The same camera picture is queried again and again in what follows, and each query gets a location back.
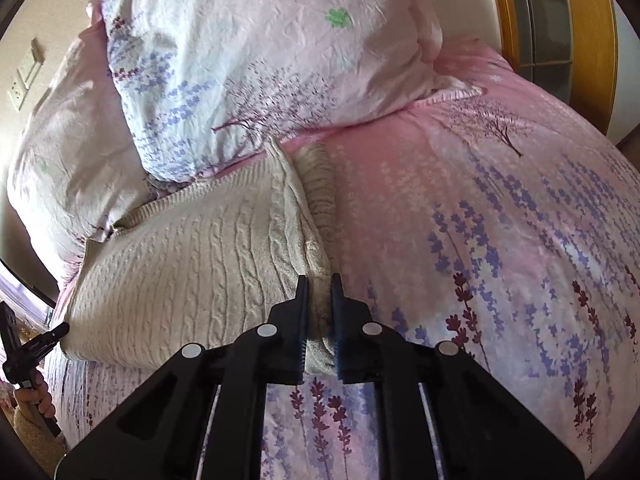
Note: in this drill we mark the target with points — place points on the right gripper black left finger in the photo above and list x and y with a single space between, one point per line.
201 414

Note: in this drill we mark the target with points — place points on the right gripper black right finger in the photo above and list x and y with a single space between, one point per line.
440 414

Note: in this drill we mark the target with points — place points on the beige cable-knit sweater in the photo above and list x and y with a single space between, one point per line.
209 262

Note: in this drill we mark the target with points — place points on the person's left hand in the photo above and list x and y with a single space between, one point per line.
36 402

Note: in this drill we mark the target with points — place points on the pink white tree-print pillow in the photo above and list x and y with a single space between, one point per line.
76 171

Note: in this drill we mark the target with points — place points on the white lavender-print pillow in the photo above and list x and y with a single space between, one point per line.
204 83

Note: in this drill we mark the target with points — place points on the white wall socket panel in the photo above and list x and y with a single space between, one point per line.
24 76

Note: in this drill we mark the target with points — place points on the orange wooden headboard frame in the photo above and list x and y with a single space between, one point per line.
567 47

